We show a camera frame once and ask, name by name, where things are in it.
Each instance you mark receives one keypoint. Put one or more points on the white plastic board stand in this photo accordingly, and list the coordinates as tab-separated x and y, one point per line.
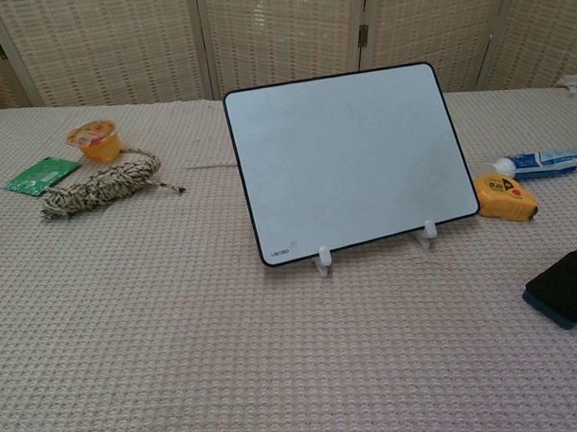
324	262

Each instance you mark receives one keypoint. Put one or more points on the black blue eraser sponge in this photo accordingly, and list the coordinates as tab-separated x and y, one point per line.
563	287

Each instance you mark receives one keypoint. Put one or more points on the beige waffle-weave tablecloth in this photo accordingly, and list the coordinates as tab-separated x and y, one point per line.
178	324

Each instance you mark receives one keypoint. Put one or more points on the woven folding screen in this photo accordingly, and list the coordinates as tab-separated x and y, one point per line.
282	36

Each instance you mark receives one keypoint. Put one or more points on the orange jelly cup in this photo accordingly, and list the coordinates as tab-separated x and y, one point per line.
96	142

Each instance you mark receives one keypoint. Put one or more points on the yellow tape measure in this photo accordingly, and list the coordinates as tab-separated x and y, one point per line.
501	196

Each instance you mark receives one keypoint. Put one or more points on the green snack packet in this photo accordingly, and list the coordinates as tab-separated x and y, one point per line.
40	175

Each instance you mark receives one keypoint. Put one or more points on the blue and white toothpaste tube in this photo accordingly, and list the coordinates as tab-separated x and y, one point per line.
542	163

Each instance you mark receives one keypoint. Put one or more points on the white board with black frame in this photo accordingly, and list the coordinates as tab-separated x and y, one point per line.
343	162

